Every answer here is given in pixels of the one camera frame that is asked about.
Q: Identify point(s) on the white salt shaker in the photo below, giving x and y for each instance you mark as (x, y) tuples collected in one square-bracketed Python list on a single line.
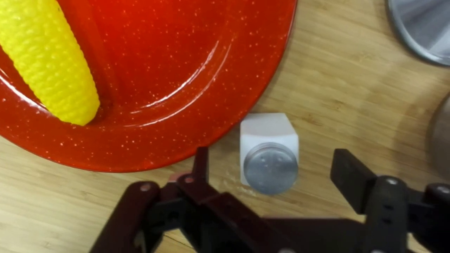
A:
[(269, 151)]

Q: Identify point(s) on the red oval plate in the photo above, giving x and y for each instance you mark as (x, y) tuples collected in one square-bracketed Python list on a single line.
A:
[(172, 74)]

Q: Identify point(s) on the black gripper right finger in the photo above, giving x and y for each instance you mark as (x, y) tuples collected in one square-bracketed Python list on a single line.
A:
[(392, 208)]

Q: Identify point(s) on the yellow toy corn cob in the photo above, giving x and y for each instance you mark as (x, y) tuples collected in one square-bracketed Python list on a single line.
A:
[(39, 39)]

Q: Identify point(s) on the small steel pot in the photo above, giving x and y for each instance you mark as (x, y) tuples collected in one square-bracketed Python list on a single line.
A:
[(441, 137)]

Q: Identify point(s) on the steel pot lid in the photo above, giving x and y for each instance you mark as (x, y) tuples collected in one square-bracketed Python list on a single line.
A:
[(424, 25)]

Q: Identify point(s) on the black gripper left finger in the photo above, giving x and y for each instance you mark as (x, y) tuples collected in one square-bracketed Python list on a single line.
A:
[(212, 220)]

